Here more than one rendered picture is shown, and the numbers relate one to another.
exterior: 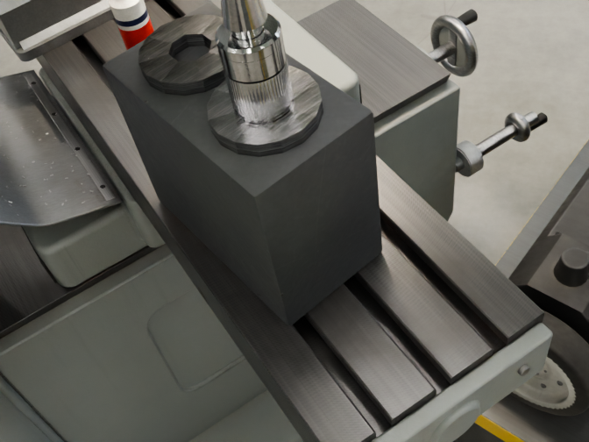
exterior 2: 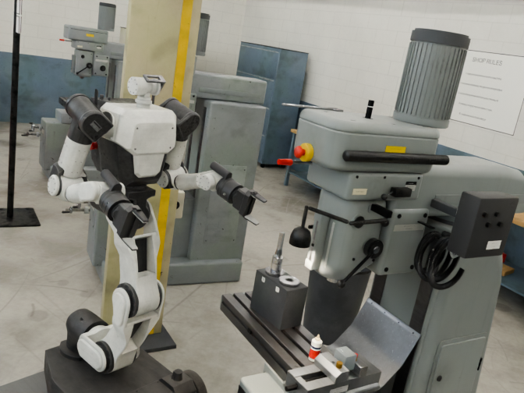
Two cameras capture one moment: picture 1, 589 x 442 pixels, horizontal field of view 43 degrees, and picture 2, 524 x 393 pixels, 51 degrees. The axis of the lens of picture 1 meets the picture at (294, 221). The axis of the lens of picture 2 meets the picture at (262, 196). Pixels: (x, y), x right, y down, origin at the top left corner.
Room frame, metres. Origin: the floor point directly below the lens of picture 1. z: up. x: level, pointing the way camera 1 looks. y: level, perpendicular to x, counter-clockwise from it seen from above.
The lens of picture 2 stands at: (2.62, -0.45, 2.08)
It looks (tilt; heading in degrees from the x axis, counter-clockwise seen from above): 16 degrees down; 171
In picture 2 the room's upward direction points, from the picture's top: 10 degrees clockwise
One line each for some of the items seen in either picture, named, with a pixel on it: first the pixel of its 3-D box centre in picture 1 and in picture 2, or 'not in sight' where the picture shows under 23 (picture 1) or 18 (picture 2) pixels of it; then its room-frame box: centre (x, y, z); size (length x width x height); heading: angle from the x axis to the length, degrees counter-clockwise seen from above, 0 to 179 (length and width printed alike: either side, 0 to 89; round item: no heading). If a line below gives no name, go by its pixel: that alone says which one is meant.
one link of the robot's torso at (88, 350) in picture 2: not in sight; (109, 347); (0.45, -0.68, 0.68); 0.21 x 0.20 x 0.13; 42
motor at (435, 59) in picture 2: not in sight; (430, 78); (0.72, 0.37, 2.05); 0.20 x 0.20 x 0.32
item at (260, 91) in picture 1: (257, 73); (276, 264); (0.43, 0.00, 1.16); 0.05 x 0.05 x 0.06
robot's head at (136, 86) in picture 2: not in sight; (143, 89); (0.50, -0.63, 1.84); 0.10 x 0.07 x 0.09; 132
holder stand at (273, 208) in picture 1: (247, 157); (278, 295); (0.48, 0.03, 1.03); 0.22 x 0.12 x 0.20; 31
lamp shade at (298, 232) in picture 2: not in sight; (301, 235); (0.92, -0.03, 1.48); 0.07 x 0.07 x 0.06
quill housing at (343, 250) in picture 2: not in sight; (344, 232); (0.82, 0.15, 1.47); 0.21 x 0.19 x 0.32; 24
